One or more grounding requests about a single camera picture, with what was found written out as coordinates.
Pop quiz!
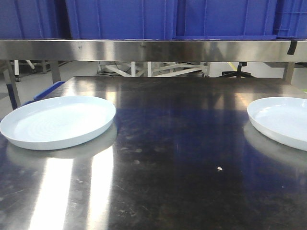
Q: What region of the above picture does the blue plastic crate left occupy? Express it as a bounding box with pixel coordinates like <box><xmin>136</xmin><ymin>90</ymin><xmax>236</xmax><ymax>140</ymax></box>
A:
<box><xmin>0</xmin><ymin>0</ymin><xmax>71</xmax><ymax>39</ymax></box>

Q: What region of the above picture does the steel shelf leg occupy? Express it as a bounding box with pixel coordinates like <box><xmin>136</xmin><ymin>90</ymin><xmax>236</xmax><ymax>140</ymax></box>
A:
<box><xmin>283</xmin><ymin>62</ymin><xmax>295</xmax><ymax>84</ymax></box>
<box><xmin>0</xmin><ymin>60</ymin><xmax>21</xmax><ymax>110</ymax></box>

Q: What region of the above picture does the steel shelf leg left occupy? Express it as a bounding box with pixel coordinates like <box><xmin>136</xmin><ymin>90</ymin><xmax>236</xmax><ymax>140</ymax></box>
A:
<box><xmin>0</xmin><ymin>60</ymin><xmax>21</xmax><ymax>110</ymax></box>

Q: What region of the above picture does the steel shelf leg right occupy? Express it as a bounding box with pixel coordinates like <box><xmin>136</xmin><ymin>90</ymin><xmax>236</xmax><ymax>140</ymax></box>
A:
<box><xmin>283</xmin><ymin>62</ymin><xmax>295</xmax><ymax>84</ymax></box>

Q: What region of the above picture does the blue plastic crate right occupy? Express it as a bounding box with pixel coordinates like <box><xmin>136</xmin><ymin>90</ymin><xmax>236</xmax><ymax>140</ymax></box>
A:
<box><xmin>175</xmin><ymin>0</ymin><xmax>277</xmax><ymax>40</ymax></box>

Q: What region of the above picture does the light blue plate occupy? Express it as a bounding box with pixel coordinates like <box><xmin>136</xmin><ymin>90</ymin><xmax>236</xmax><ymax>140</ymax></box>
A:
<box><xmin>0</xmin><ymin>96</ymin><xmax>116</xmax><ymax>150</ymax></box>
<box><xmin>247</xmin><ymin>97</ymin><xmax>307</xmax><ymax>151</ymax></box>

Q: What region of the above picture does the stainless steel shelf rail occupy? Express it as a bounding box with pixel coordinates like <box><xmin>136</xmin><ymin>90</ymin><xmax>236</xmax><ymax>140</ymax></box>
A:
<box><xmin>0</xmin><ymin>39</ymin><xmax>307</xmax><ymax>62</ymax></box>

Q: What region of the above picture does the blue crate far right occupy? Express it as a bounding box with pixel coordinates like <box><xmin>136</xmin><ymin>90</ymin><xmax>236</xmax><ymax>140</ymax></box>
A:
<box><xmin>273</xmin><ymin>0</ymin><xmax>307</xmax><ymax>39</ymax></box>

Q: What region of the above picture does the white metal frame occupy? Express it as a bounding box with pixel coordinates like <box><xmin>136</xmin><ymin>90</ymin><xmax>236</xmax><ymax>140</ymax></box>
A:
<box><xmin>97</xmin><ymin>61</ymin><xmax>211</xmax><ymax>77</ymax></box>

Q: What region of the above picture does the blue plastic crate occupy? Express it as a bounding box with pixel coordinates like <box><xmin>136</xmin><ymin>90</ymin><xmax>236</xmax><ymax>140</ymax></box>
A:
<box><xmin>0</xmin><ymin>0</ymin><xmax>71</xmax><ymax>39</ymax></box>
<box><xmin>175</xmin><ymin>0</ymin><xmax>277</xmax><ymax>40</ymax></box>
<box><xmin>66</xmin><ymin>0</ymin><xmax>177</xmax><ymax>40</ymax></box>

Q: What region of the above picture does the black office chair base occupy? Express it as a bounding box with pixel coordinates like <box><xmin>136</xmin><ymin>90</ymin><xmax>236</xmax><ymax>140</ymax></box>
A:
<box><xmin>220</xmin><ymin>62</ymin><xmax>253</xmax><ymax>78</ymax></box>

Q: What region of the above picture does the blue plastic crate middle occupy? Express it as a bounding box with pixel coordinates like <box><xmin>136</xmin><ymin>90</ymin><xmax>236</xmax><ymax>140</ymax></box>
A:
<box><xmin>66</xmin><ymin>0</ymin><xmax>177</xmax><ymax>40</ymax></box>

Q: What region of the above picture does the black tape strip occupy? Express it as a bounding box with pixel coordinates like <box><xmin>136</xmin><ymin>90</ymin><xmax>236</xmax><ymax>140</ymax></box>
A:
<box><xmin>287</xmin><ymin>40</ymin><xmax>297</xmax><ymax>55</ymax></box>

